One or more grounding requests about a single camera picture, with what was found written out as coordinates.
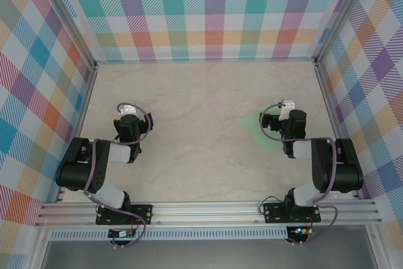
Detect long thin aluminium frame rail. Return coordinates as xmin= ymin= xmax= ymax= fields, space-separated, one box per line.
xmin=94 ymin=57 xmax=318 ymax=64

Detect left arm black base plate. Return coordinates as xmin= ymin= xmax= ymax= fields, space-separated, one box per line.
xmin=95 ymin=204 xmax=154 ymax=226

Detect light green paper sheet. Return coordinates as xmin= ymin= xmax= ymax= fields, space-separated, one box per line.
xmin=240 ymin=105 xmax=284 ymax=156

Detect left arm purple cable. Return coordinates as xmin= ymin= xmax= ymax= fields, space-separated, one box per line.
xmin=83 ymin=102 xmax=150 ymax=249

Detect aluminium frame post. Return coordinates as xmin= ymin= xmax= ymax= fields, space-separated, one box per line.
xmin=313 ymin=0 xmax=380 ymax=67
xmin=33 ymin=0 xmax=98 ymax=70

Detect grey metal lower panel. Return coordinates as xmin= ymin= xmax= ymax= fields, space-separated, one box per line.
xmin=39 ymin=239 xmax=380 ymax=269

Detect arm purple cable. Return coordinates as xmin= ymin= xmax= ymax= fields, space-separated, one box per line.
xmin=83 ymin=102 xmax=150 ymax=249
xmin=259 ymin=101 xmax=339 ymax=246

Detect aluminium table side rail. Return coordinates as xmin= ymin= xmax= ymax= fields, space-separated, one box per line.
xmin=55 ymin=64 xmax=99 ymax=203
xmin=314 ymin=60 xmax=360 ymax=200

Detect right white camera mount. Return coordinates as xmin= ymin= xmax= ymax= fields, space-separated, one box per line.
xmin=281 ymin=100 xmax=297 ymax=121

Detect slotted grey cable duct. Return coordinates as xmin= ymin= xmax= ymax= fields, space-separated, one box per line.
xmin=49 ymin=227 xmax=289 ymax=241

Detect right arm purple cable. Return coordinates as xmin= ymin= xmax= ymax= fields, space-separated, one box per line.
xmin=259 ymin=101 xmax=339 ymax=246

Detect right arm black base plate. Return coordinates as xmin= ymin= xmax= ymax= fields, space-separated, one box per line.
xmin=263 ymin=201 xmax=322 ymax=224

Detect wide aluminium mounting rail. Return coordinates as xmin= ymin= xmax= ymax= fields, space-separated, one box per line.
xmin=34 ymin=200 xmax=383 ymax=227

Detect small black circuit board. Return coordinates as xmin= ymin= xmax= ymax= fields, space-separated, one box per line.
xmin=108 ymin=229 xmax=137 ymax=239

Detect small circuit board with LED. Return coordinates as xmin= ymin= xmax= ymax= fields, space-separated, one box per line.
xmin=291 ymin=226 xmax=313 ymax=236

